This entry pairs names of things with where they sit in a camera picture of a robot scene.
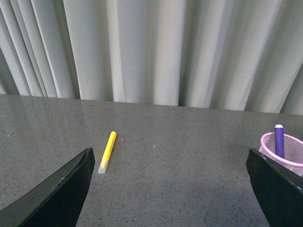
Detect pink mesh pen cup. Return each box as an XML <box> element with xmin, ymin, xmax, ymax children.
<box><xmin>247</xmin><ymin>132</ymin><xmax>303</xmax><ymax>179</ymax></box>

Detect purple highlighter pen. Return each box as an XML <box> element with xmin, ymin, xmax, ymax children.
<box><xmin>274</xmin><ymin>124</ymin><xmax>285</xmax><ymax>158</ymax></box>

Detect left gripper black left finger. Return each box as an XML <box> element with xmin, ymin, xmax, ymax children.
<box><xmin>0</xmin><ymin>148</ymin><xmax>95</xmax><ymax>227</ymax></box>

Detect yellow highlighter pen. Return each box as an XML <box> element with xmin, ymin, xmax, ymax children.
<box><xmin>98</xmin><ymin>131</ymin><xmax>117</xmax><ymax>174</ymax></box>

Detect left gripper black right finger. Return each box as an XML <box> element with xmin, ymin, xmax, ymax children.
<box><xmin>246</xmin><ymin>148</ymin><xmax>303</xmax><ymax>227</ymax></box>

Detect grey pleated curtain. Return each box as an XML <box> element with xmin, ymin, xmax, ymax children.
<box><xmin>0</xmin><ymin>0</ymin><xmax>303</xmax><ymax>115</ymax></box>

